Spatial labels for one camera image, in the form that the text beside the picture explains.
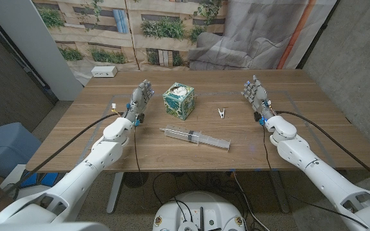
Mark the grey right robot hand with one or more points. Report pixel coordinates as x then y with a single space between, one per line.
258 96

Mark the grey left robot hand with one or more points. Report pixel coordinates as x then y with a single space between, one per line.
138 99

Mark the large clear plastic syringe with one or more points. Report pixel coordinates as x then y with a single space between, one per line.
185 134

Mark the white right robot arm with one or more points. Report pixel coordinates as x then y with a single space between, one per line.
320 179

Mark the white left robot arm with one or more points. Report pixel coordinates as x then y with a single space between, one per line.
75 179

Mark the teal leaf print tissue box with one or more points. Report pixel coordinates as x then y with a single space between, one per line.
177 104

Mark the white clothespin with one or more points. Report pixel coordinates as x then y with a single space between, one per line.
221 113

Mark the white tissue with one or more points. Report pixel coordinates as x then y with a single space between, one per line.
179 90

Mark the dark round floor device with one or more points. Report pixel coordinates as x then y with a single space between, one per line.
135 179

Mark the white table leg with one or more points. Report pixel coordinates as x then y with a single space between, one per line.
114 195
279 192

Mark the blue floor pad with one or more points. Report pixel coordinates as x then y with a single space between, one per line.
50 179

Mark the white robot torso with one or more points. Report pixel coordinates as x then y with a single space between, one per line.
198 205

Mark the blue grey upholstered seat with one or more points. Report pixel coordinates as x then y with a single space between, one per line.
5 147

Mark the right wrist camera blue mount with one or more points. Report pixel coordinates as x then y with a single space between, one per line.
259 118

